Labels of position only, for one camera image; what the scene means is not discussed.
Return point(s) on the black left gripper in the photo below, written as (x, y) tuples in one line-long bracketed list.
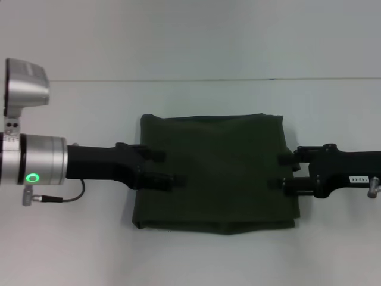
[(101, 164)]

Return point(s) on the dark green shirt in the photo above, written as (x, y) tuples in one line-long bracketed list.
[(214, 172)]

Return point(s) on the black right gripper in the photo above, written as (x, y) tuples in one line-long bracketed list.
[(342, 169)]

